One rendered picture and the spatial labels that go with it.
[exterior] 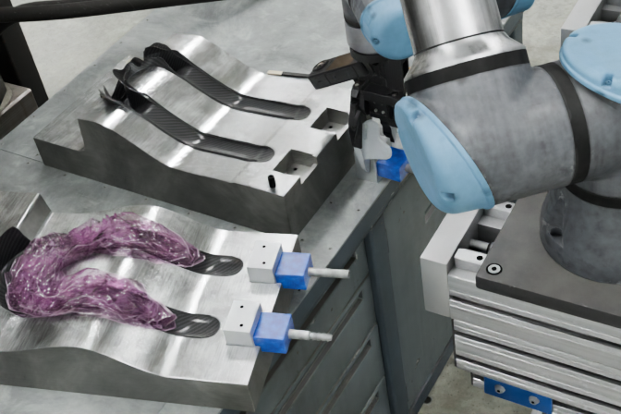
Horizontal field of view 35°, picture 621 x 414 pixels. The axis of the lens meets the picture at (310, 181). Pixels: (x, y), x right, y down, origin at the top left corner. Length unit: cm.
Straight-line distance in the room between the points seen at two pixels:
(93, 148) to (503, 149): 86
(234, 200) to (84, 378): 34
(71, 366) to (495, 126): 66
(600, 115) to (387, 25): 36
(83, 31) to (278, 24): 190
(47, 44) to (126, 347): 258
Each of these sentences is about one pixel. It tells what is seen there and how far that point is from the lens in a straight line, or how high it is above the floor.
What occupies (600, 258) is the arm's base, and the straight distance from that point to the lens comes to 100.
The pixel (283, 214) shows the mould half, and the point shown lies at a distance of 140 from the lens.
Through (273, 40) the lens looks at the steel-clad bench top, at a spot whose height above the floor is 80.
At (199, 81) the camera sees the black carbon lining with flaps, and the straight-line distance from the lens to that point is 161.
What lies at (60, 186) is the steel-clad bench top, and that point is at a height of 80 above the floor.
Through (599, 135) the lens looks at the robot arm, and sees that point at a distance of 90.
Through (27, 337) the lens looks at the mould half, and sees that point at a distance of 132.
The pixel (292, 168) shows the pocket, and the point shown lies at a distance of 146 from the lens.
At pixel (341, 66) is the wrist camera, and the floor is 101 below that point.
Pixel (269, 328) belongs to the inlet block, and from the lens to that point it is 123.
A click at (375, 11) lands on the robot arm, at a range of 119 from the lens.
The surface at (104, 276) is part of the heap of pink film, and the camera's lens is 130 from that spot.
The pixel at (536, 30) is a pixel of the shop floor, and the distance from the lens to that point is 332.
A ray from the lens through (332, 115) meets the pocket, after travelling 153.
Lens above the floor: 178
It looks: 40 degrees down
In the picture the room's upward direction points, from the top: 11 degrees counter-clockwise
